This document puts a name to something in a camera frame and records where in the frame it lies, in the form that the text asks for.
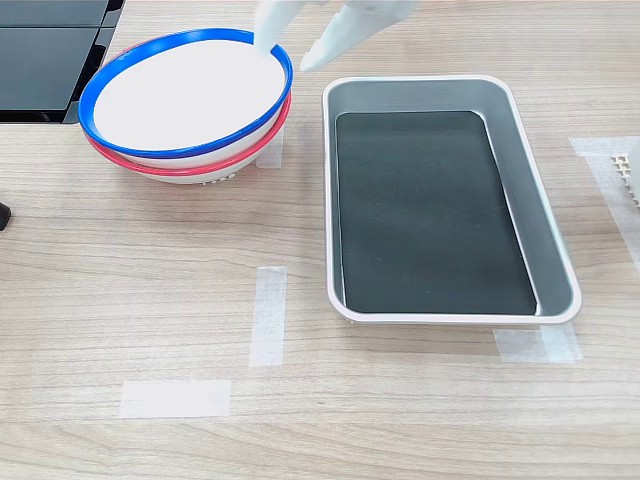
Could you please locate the blue rimmed white plate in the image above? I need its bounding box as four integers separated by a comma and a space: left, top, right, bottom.
78, 28, 295, 160

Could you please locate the white masking tape strip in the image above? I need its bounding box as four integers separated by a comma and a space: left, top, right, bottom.
248, 265, 289, 369
118, 379, 233, 420
493, 323, 584, 365
255, 127, 286, 170

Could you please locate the red rimmed white plate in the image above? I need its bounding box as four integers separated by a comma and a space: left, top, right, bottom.
83, 37, 294, 187

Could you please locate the black mat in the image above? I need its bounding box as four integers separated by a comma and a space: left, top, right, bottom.
333, 110, 540, 317

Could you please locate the steel tray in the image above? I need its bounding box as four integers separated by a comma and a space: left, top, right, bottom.
321, 74, 584, 327

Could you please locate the black flat panel device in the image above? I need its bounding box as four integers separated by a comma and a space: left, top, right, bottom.
0, 0, 126, 124

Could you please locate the wide translucent tape sheet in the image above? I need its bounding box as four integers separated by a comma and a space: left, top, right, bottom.
568, 136, 640, 277

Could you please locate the pale perforated base plate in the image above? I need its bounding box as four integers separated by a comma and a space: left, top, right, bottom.
609, 149, 640, 209

